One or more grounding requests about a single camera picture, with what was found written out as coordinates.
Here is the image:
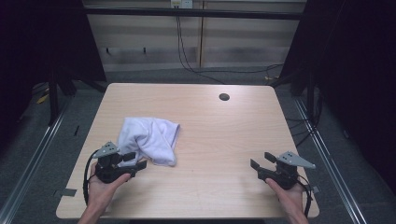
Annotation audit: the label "metal floor rail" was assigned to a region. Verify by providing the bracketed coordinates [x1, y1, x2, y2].
[0, 97, 73, 224]
[293, 97, 369, 224]

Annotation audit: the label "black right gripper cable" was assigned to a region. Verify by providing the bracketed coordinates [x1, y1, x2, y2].
[297, 175, 314, 218]

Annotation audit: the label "black horizontal metal bar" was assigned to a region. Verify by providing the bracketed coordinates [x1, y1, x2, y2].
[83, 7, 307, 21]

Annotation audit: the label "white patterned towel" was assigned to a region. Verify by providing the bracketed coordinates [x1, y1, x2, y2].
[116, 117, 181, 168]

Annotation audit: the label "black wall cable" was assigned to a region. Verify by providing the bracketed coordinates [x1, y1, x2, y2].
[175, 14, 285, 85]

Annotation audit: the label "black metal stand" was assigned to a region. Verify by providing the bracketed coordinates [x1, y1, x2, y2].
[269, 66, 316, 120]
[46, 69, 108, 126]

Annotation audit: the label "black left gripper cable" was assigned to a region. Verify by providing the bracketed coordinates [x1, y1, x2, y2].
[82, 149, 101, 206]

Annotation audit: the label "white wall power outlet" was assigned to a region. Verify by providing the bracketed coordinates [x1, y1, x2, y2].
[170, 0, 194, 9]

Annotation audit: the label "yellow floor item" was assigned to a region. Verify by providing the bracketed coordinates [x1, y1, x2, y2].
[35, 92, 50, 105]

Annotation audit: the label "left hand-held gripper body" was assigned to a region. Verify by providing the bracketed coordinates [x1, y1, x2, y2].
[92, 141, 138, 184]

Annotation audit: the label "person's left hand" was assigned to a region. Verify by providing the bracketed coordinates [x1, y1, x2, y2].
[88, 161, 132, 210]

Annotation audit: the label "black curtain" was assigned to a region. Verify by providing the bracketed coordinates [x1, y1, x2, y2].
[279, 0, 396, 195]
[0, 0, 107, 157]

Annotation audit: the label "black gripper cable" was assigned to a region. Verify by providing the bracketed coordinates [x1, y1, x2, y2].
[82, 149, 101, 206]
[297, 175, 314, 218]

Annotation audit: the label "person's right hand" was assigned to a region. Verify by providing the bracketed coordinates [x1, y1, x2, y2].
[264, 177, 304, 215]

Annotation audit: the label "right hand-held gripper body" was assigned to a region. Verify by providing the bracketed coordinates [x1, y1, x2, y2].
[257, 150, 317, 191]

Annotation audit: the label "black floor cables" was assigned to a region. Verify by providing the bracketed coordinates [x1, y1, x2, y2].
[285, 87, 324, 147]

